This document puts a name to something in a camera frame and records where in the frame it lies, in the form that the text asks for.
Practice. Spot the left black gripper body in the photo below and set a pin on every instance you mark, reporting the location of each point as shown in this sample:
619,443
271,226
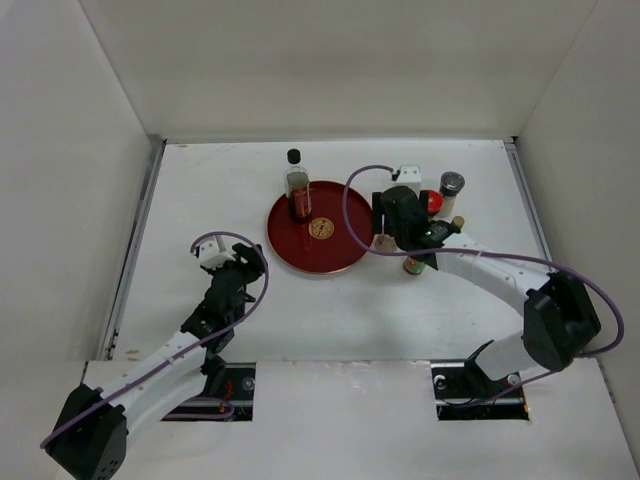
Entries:
247,272

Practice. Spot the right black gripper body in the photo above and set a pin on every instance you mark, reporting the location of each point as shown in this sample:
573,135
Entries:
391,230

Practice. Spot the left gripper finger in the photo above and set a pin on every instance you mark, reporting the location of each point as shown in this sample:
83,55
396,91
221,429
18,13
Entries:
241,251
256,260

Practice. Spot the yellow-capped spice shaker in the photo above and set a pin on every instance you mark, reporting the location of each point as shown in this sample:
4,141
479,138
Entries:
385,243

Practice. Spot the red-lidded sauce jar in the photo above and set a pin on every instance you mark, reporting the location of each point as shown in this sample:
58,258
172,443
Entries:
434,202

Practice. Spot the green-labelled chili sauce bottle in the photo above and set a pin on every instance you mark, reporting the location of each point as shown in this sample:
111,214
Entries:
413,267

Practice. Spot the small gold-capped oil bottle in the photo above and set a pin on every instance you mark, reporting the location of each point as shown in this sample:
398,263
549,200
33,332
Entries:
457,223

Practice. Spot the tall black-capped sauce bottle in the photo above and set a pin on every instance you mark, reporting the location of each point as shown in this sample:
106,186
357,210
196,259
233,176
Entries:
297,187

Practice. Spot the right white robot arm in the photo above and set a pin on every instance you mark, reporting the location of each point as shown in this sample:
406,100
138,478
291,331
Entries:
558,316

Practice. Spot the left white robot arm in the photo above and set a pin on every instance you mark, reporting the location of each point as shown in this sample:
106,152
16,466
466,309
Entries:
97,424

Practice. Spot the grey-capped pepper shaker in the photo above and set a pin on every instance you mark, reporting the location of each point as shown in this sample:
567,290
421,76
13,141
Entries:
451,184

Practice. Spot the round red tray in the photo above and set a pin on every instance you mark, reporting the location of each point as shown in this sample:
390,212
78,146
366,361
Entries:
323,244

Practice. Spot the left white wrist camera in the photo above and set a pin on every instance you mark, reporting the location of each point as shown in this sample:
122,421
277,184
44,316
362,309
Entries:
211,253

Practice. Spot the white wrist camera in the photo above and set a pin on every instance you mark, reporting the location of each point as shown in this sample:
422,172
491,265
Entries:
409,176
211,253

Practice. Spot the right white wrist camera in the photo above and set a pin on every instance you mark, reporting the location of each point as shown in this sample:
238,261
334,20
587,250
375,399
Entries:
409,176

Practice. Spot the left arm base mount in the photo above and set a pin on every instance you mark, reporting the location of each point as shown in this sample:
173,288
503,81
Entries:
227,397

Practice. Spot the left metal frame rail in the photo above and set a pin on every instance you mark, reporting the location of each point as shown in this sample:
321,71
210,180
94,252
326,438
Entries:
113,323

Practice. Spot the metal frame rail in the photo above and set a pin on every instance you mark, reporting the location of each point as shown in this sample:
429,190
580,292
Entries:
527,198
113,323

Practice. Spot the right metal frame rail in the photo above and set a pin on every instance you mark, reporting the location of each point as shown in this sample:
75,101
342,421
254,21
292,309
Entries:
527,198

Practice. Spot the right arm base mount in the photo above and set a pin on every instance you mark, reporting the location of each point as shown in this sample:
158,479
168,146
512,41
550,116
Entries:
464,393

